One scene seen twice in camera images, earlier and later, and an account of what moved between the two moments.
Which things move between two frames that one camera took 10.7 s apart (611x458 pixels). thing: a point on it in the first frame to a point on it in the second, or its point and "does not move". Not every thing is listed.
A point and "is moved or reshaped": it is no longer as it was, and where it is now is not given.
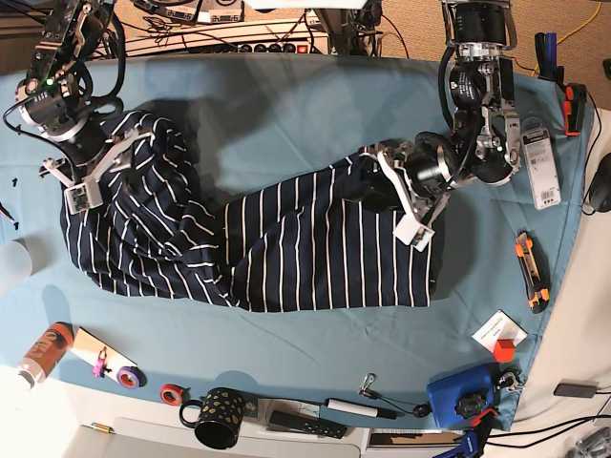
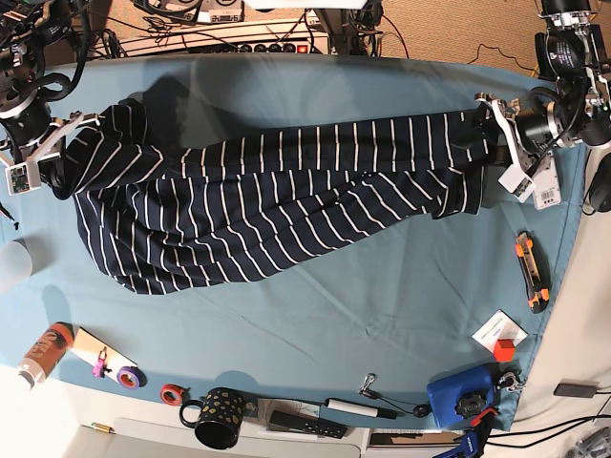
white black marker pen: x=359 y=408 does not move
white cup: x=83 y=197 to x=23 y=177
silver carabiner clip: x=367 y=382 does not move
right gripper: x=422 y=170 to x=532 y=127
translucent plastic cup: x=15 y=265 does not move
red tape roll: x=171 y=394 does not move
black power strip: x=257 y=49 does not move
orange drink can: x=46 y=354 does not move
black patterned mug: x=217 y=420 does not move
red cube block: x=504 y=350 does not move
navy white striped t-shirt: x=321 y=241 is moved or reshaped
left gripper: x=113 y=157 to x=26 y=135
